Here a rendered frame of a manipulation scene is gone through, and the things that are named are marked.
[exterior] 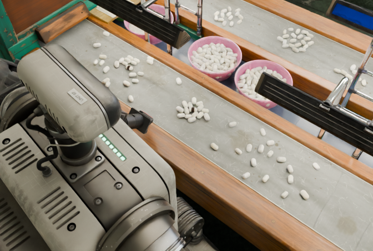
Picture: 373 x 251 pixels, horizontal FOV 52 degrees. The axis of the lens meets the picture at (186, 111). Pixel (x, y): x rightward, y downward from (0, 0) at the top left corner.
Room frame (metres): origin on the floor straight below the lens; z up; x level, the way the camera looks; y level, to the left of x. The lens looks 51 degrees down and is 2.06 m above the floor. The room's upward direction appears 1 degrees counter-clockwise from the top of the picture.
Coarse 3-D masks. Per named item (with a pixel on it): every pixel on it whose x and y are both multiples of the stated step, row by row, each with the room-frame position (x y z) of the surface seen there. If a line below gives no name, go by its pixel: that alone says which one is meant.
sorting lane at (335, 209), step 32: (96, 32) 1.62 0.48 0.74; (96, 64) 1.37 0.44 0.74; (128, 64) 1.37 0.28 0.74; (160, 64) 1.37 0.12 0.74; (128, 96) 1.16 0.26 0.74; (160, 96) 1.16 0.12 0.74; (192, 96) 1.16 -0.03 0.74; (192, 128) 0.98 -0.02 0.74; (224, 128) 0.97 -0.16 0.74; (256, 128) 0.97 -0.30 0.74; (224, 160) 0.81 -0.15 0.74; (256, 160) 0.81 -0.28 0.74; (288, 160) 0.81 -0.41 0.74; (320, 160) 0.81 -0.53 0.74; (256, 192) 0.67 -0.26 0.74; (288, 192) 0.67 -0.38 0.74; (320, 192) 0.67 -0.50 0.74; (352, 192) 0.67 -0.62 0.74; (320, 224) 0.55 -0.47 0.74; (352, 224) 0.54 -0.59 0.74
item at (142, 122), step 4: (132, 108) 0.96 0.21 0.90; (132, 112) 0.95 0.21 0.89; (136, 112) 0.94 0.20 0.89; (136, 116) 0.90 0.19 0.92; (140, 116) 0.92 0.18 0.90; (144, 116) 0.92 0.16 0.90; (136, 120) 0.88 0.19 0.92; (140, 120) 0.90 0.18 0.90; (144, 120) 0.91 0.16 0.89; (148, 120) 0.91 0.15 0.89; (136, 124) 0.87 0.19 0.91; (140, 124) 0.89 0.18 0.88; (144, 124) 0.90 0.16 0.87; (148, 124) 0.89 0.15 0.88; (136, 128) 0.90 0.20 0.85; (140, 128) 0.89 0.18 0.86; (144, 128) 0.89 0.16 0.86; (144, 132) 0.88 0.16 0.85
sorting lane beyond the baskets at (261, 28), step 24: (192, 0) 1.89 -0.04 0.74; (216, 0) 1.89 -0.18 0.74; (240, 0) 1.89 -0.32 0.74; (216, 24) 1.67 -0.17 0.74; (240, 24) 1.67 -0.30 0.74; (264, 24) 1.67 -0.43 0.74; (288, 24) 1.67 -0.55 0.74; (264, 48) 1.48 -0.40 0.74; (288, 48) 1.47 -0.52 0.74; (312, 48) 1.47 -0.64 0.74; (336, 48) 1.47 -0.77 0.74; (312, 72) 1.30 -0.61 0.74; (336, 72) 1.30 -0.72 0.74; (360, 96) 1.15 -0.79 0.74
